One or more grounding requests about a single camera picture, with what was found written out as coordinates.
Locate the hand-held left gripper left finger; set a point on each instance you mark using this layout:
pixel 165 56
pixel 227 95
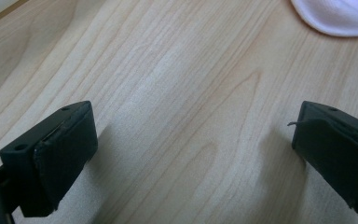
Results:
pixel 52 155

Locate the white round bowl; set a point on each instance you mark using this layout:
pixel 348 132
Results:
pixel 338 15

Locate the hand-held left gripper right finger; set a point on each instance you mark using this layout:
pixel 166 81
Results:
pixel 335 149

